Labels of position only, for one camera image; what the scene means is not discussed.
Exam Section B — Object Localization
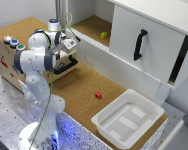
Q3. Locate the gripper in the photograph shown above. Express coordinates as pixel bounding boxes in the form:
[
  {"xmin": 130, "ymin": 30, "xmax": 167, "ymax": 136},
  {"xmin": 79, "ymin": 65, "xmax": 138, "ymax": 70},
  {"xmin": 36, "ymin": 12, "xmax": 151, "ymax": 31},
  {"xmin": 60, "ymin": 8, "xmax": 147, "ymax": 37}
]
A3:
[{"xmin": 58, "ymin": 34, "xmax": 79, "ymax": 54}]

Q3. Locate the yellow block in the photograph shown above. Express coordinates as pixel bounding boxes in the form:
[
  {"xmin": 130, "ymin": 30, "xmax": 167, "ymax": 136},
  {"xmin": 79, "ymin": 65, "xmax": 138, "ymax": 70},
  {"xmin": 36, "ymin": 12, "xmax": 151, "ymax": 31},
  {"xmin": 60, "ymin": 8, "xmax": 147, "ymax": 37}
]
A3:
[{"xmin": 100, "ymin": 31, "xmax": 108, "ymax": 40}]

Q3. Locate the pink block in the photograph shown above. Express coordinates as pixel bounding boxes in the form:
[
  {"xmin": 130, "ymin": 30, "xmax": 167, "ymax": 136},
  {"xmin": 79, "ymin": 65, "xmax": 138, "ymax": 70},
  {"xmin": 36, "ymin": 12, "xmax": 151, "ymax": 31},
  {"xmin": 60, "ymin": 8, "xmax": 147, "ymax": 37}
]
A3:
[{"xmin": 95, "ymin": 91, "xmax": 103, "ymax": 100}]

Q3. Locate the white cabinet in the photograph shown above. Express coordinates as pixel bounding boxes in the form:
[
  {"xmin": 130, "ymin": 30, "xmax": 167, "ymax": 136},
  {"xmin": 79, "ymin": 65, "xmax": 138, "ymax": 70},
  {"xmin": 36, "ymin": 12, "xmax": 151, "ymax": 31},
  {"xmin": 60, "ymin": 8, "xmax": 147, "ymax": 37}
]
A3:
[{"xmin": 65, "ymin": 0, "xmax": 188, "ymax": 108}]

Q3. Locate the green button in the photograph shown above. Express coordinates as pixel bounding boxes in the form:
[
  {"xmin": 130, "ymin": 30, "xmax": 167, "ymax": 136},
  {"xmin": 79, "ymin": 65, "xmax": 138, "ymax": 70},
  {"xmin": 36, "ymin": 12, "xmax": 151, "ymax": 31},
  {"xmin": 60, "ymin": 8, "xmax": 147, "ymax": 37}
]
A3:
[{"xmin": 15, "ymin": 43, "xmax": 27, "ymax": 53}]

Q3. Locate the wooden drawer box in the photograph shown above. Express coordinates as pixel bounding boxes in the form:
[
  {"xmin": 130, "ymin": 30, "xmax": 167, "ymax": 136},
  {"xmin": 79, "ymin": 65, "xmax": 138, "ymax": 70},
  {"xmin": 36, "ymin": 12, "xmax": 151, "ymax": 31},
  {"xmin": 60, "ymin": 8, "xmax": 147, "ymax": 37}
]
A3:
[{"xmin": 0, "ymin": 16, "xmax": 80, "ymax": 93}]

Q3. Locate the blue button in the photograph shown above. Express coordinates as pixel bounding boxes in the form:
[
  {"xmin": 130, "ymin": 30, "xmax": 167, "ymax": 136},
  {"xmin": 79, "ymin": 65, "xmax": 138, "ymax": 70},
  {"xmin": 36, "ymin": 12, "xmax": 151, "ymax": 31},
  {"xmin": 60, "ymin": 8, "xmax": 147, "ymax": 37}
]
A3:
[{"xmin": 9, "ymin": 38, "xmax": 20, "ymax": 48}]

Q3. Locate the red button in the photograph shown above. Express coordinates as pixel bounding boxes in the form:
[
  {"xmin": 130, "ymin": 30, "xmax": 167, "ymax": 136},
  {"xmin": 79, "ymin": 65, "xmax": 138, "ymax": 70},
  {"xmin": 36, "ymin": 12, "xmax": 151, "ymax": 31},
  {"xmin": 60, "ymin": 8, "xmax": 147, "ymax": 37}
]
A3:
[{"xmin": 3, "ymin": 35, "xmax": 13, "ymax": 44}]

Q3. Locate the white sliding door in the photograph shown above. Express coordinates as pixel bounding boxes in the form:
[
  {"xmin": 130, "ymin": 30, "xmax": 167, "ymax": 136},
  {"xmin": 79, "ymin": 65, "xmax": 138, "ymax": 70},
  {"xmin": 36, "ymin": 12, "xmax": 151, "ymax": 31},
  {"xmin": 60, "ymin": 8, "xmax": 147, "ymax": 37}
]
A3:
[{"xmin": 108, "ymin": 3, "xmax": 188, "ymax": 85}]

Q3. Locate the white plastic box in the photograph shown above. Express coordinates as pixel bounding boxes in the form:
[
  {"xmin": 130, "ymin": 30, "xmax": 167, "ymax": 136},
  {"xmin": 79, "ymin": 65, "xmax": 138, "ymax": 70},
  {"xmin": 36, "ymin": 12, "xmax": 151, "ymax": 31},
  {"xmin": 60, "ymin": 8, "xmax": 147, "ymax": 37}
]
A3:
[{"xmin": 90, "ymin": 88, "xmax": 166, "ymax": 150}]

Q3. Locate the black drawer handle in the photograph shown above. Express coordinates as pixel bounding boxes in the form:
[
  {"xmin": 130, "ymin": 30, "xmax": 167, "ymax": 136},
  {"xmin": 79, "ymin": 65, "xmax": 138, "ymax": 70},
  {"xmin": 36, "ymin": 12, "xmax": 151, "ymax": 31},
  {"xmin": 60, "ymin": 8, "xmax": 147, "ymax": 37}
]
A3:
[{"xmin": 53, "ymin": 54, "xmax": 79, "ymax": 76}]

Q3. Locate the green cable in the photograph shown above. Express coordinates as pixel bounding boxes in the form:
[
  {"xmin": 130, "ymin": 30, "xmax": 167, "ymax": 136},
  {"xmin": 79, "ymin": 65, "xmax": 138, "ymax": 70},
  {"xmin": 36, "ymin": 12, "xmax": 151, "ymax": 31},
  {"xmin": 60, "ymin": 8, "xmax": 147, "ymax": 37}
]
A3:
[{"xmin": 28, "ymin": 12, "xmax": 76, "ymax": 150}]

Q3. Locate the black door handle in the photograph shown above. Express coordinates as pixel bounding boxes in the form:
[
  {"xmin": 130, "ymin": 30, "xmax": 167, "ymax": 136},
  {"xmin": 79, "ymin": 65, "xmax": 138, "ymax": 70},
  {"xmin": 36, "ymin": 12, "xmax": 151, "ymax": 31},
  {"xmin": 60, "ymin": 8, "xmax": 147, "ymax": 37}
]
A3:
[{"xmin": 132, "ymin": 28, "xmax": 149, "ymax": 62}]

